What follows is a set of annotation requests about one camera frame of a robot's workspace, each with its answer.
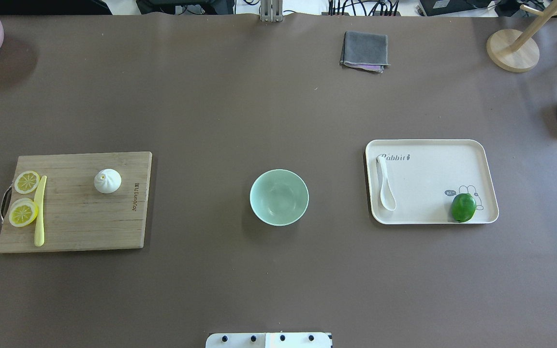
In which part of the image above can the white ceramic spoon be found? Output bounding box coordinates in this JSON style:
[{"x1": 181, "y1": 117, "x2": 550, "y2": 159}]
[{"x1": 376, "y1": 155, "x2": 396, "y2": 212}]

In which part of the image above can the light green bowl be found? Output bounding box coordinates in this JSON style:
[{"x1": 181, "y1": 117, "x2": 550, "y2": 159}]
[{"x1": 249, "y1": 168, "x2": 309, "y2": 226}]

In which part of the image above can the cream rectangular tray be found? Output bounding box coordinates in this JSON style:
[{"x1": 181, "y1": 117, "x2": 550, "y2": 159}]
[{"x1": 365, "y1": 139, "x2": 499, "y2": 224}]

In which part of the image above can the grey folded cloth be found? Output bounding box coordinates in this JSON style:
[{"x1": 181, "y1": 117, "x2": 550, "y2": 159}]
[{"x1": 340, "y1": 31, "x2": 390, "y2": 73}]

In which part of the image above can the green lime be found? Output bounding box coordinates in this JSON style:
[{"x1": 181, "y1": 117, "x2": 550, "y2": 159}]
[{"x1": 451, "y1": 192, "x2": 477, "y2": 222}]

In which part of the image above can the wooden cutting board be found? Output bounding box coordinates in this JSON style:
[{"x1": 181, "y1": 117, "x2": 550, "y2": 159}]
[{"x1": 0, "y1": 151, "x2": 152, "y2": 253}]

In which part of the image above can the yellow plastic knife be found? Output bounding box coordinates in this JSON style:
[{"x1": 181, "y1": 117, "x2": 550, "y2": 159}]
[{"x1": 33, "y1": 175, "x2": 48, "y2": 247}]

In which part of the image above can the upper lemon slice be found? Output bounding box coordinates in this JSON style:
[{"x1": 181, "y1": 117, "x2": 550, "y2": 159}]
[{"x1": 14, "y1": 170, "x2": 41, "y2": 194}]

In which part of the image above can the lemon slice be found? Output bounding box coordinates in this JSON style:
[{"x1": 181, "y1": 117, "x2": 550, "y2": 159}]
[
  {"x1": 9, "y1": 198, "x2": 38, "y2": 228},
  {"x1": 14, "y1": 170, "x2": 41, "y2": 194}
]

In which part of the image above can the lower lemon slice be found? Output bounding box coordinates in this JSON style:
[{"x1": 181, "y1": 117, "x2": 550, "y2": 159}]
[{"x1": 9, "y1": 198, "x2": 38, "y2": 228}]

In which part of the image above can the wooden mug tree stand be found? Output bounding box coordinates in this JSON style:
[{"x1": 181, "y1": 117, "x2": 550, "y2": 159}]
[{"x1": 486, "y1": 0, "x2": 557, "y2": 73}]

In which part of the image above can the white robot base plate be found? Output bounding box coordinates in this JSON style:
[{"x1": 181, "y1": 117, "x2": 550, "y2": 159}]
[{"x1": 205, "y1": 331, "x2": 333, "y2": 348}]

